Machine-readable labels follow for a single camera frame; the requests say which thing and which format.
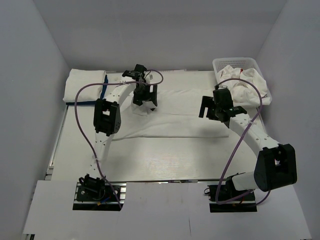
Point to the white plastic basket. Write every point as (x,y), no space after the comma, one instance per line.
(237,62)

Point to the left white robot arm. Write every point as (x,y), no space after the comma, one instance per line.
(107,111)

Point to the folded white t shirt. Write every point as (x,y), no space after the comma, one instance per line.
(79,78)

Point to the white robot print t shirt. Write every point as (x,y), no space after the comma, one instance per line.
(176,116)

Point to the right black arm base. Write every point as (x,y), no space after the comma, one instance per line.
(244,202)

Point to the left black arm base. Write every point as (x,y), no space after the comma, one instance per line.
(86,200)

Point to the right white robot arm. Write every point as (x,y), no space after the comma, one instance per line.
(276,163)

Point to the white red print t shirt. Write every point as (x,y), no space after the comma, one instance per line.
(244,85)

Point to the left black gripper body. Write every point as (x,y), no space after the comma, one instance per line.
(142,93)

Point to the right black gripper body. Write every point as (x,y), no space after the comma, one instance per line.
(209,102)

